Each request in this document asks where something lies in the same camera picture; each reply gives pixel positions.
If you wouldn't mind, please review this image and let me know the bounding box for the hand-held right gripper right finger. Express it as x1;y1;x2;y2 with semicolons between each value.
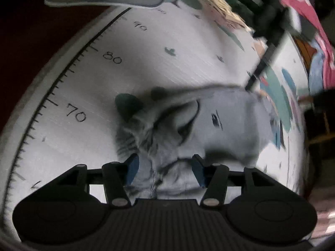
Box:
192;154;285;208

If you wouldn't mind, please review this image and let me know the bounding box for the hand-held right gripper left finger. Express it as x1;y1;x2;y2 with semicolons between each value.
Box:
49;153;140;209

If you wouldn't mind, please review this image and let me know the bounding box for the wooden furniture frame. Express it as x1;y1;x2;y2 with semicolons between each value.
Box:
298;94;335;147

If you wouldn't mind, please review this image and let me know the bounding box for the pink garment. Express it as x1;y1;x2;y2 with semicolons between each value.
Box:
276;0;335;90

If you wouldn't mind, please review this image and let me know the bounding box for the white printed play mat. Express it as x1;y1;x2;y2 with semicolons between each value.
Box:
0;0;310;241

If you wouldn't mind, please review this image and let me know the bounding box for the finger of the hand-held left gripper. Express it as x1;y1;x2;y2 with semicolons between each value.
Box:
244;30;289;92

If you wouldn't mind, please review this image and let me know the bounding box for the grey garment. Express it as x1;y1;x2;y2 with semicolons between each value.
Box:
115;83;282;201

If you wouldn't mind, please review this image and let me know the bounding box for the blue orange printed cloth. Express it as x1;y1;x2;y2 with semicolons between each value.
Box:
294;37;326;95

